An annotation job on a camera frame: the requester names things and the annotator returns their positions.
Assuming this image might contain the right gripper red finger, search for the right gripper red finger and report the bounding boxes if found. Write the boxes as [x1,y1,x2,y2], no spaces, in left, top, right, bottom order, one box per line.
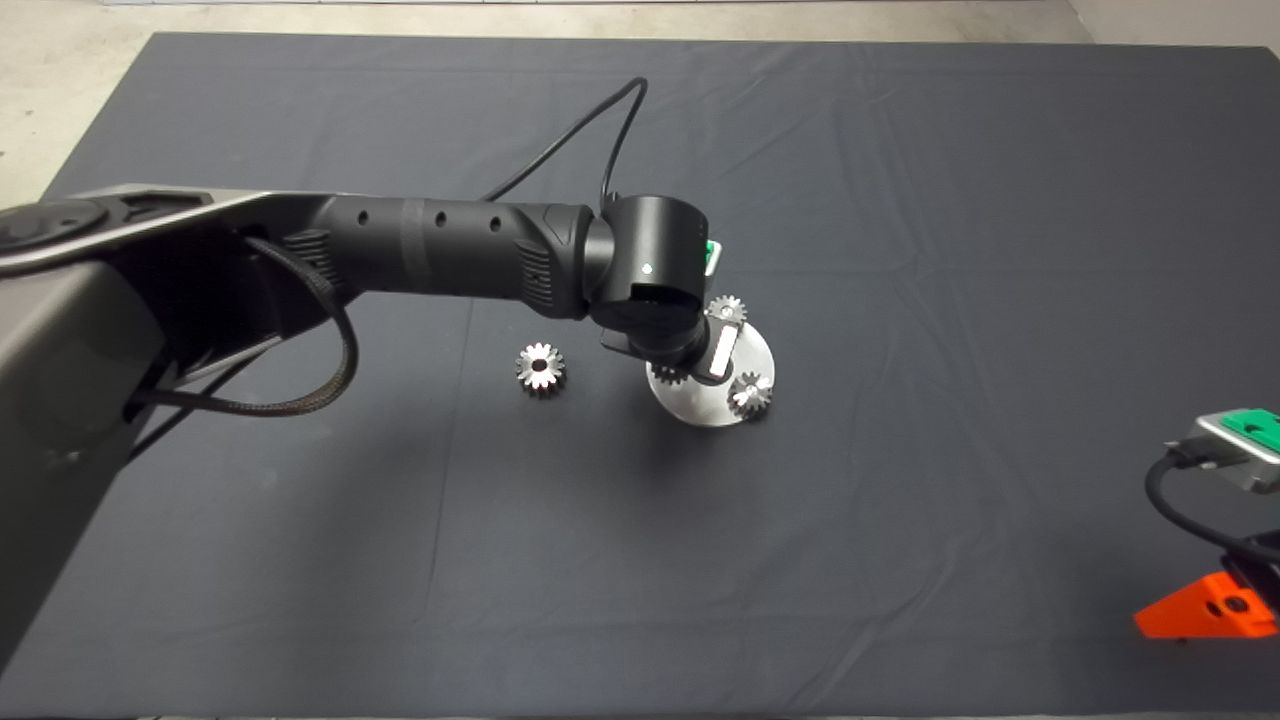
[1132,570,1280,639]

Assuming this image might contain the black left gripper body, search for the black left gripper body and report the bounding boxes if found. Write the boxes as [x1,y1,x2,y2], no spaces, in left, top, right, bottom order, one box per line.
[600,320,746,387]

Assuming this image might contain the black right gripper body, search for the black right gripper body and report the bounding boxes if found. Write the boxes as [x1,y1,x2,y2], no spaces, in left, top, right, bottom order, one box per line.
[1220,540,1280,626]

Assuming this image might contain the large steel gear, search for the large steel gear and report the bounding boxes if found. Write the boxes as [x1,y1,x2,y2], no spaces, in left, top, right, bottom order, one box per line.
[516,342,568,396]

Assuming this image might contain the round metal plate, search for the round metal plate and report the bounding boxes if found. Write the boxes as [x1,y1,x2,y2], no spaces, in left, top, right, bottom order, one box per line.
[647,318,777,430]

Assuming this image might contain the dark grey table cloth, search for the dark grey table cloth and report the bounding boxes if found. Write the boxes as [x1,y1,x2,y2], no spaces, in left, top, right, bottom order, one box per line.
[0,32,1280,720]

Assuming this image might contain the thick black camera cable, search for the thick black camera cable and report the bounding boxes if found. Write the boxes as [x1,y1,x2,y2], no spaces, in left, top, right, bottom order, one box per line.
[1144,447,1280,563]

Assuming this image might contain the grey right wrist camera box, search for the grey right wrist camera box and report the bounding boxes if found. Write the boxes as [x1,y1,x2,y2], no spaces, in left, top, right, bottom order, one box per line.
[1165,410,1280,494]

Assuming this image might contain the green right camera mount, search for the green right camera mount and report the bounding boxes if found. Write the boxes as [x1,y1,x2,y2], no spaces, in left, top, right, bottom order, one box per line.
[1222,407,1280,453]

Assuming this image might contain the thin black camera cable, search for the thin black camera cable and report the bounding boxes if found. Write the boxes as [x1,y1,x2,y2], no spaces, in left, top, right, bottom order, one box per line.
[480,76,650,217]

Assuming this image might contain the braided black cable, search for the braided black cable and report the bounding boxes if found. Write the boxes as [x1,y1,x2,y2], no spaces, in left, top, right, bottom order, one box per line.
[130,235,360,419]

